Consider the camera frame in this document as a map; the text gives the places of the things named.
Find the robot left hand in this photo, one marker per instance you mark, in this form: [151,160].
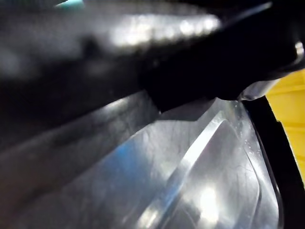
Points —
[214,71]

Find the glossy black sole-shaped part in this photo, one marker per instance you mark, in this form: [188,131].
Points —
[166,171]

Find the yellow shelf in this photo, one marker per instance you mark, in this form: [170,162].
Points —
[291,102]

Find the teal object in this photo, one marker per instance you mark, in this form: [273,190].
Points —
[70,3]

